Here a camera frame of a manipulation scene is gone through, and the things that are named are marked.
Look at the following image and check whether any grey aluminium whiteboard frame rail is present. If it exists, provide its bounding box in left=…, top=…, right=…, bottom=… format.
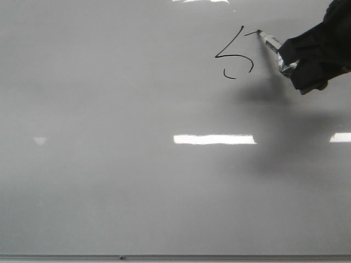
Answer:
left=1, top=254, right=350, bottom=262

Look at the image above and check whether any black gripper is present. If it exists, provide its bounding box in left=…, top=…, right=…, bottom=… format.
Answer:
left=279, top=1, right=350, bottom=95

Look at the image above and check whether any black whiteboard marker pen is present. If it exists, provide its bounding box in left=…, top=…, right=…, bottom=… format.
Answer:
left=257, top=29, right=299, bottom=78

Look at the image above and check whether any white glossy whiteboard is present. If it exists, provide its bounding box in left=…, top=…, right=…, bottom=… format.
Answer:
left=1, top=1, right=350, bottom=255

